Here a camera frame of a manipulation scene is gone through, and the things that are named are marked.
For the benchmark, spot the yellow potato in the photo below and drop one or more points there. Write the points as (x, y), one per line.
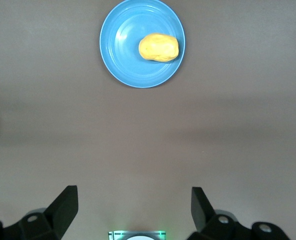
(159, 47)

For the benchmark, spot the blue round plate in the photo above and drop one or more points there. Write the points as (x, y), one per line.
(122, 50)

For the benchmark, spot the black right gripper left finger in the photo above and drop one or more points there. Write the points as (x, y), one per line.
(60, 212)

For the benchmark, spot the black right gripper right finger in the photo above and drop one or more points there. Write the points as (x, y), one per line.
(202, 212)

